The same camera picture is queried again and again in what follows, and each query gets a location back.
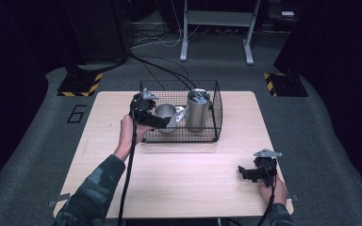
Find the white metal stand frame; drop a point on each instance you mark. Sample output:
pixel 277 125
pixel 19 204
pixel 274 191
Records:
pixel 220 19

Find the black yellow striped base plate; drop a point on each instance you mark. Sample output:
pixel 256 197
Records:
pixel 80 84
pixel 286 84

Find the small white box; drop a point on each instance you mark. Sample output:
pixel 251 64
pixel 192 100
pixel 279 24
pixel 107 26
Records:
pixel 287 13

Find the person's left hand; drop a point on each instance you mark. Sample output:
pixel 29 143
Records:
pixel 128 135

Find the grey tape strip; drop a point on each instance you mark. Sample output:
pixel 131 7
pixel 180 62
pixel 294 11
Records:
pixel 58 199
pixel 294 197

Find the black cabinet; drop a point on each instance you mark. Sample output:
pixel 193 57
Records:
pixel 97 28

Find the person's right hand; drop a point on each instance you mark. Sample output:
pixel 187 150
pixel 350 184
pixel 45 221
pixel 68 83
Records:
pixel 278 191

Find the stainless steel tumbler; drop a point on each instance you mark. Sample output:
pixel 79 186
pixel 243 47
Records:
pixel 198 109

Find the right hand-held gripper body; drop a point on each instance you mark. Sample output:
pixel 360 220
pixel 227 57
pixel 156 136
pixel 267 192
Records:
pixel 266 168

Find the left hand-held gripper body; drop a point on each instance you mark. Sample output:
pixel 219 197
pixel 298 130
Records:
pixel 143 108

